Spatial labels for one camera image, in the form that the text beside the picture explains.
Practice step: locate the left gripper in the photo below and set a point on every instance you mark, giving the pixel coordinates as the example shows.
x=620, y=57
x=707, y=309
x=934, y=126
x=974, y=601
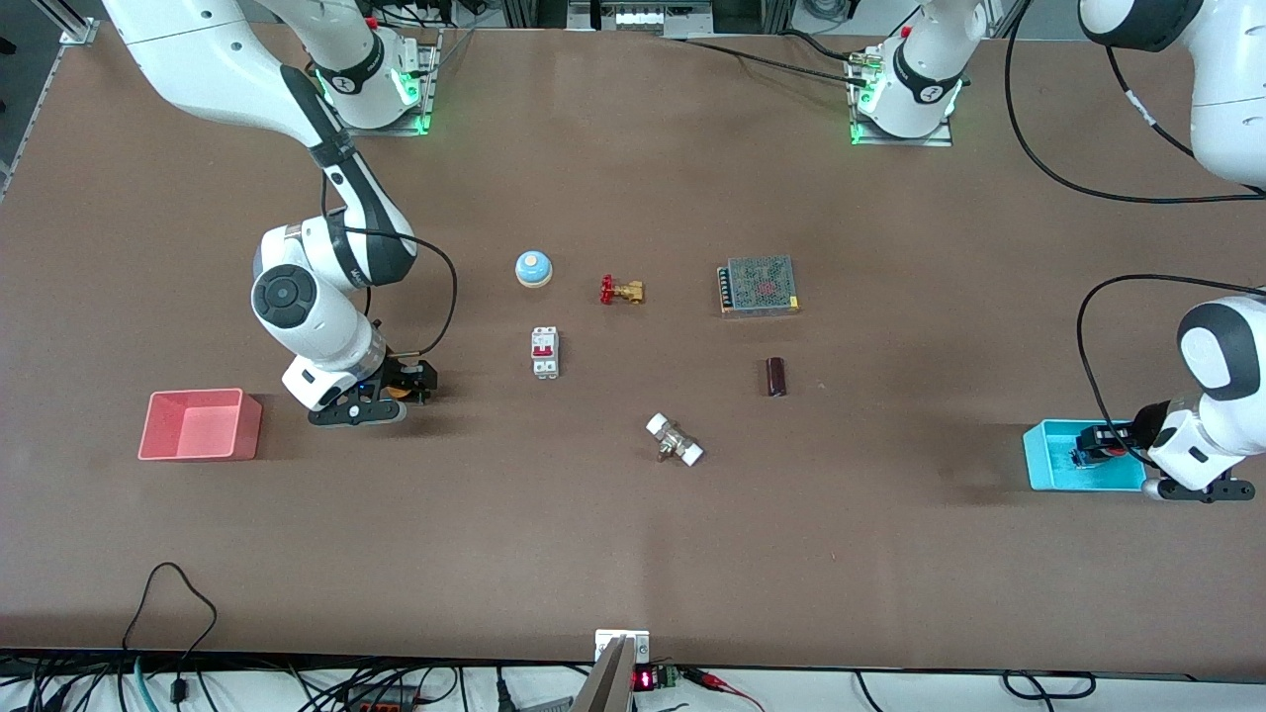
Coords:
x=1135, y=429

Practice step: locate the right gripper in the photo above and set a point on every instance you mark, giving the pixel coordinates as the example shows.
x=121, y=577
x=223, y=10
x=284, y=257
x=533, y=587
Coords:
x=402, y=375

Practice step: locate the yellow push button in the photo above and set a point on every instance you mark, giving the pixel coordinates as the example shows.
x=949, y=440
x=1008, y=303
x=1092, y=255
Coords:
x=397, y=393

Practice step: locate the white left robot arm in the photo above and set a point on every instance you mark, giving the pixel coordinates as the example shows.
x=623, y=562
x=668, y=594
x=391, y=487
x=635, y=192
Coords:
x=1226, y=99

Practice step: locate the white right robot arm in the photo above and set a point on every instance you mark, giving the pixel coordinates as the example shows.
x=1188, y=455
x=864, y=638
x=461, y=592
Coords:
x=297, y=297

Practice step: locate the cyan plastic box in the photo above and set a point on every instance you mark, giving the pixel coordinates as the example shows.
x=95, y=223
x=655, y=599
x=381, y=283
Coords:
x=1048, y=465

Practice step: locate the white circuit breaker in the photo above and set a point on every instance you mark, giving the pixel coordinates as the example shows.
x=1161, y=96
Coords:
x=545, y=353

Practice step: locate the blue service bell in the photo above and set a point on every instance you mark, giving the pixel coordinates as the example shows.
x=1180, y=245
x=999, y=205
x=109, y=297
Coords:
x=533, y=268

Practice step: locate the pink plastic box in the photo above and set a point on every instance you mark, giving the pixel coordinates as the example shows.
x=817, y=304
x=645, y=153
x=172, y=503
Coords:
x=203, y=430

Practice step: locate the metal fitting with white caps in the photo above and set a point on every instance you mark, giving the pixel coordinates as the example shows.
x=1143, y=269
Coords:
x=675, y=440

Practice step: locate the dark brown capacitor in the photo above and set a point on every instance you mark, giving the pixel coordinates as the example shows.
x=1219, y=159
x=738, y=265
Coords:
x=776, y=377

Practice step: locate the white metal mounting plate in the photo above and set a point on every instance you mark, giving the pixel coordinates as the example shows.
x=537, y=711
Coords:
x=639, y=643

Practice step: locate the metal mesh power supply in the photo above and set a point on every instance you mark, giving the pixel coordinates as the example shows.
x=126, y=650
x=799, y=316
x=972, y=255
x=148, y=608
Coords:
x=760, y=287

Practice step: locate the grey aluminium bar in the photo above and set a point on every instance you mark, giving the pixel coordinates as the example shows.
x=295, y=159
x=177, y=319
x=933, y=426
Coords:
x=605, y=687

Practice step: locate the red digit display module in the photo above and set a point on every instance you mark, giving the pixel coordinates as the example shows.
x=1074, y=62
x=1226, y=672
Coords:
x=648, y=678

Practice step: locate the red alligator clip lead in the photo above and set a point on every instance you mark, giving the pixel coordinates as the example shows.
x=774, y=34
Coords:
x=717, y=682

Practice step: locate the silver control box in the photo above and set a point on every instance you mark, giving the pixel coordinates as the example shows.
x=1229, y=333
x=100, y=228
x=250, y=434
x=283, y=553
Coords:
x=638, y=18

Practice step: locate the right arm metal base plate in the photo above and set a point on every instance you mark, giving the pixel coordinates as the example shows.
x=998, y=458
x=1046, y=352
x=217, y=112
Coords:
x=427, y=99

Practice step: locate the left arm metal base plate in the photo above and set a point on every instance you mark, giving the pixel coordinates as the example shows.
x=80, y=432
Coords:
x=900, y=141

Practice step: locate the aluminium frame profile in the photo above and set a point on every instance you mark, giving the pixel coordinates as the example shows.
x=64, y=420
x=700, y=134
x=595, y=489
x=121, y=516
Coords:
x=79, y=28

